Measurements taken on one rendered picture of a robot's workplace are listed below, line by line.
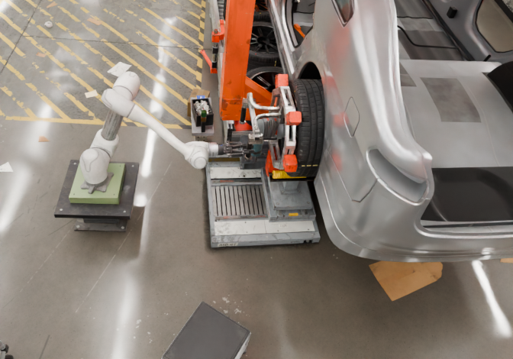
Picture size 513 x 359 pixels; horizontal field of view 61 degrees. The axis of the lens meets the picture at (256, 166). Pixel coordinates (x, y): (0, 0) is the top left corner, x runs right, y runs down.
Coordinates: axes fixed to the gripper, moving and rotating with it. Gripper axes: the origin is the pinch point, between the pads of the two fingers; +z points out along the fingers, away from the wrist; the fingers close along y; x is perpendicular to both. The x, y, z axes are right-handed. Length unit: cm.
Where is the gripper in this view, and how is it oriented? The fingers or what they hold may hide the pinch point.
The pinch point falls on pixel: (248, 149)
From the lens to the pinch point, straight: 283.5
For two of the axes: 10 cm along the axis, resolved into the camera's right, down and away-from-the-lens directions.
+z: 9.8, -0.2, 1.7
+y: 1.3, 7.5, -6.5
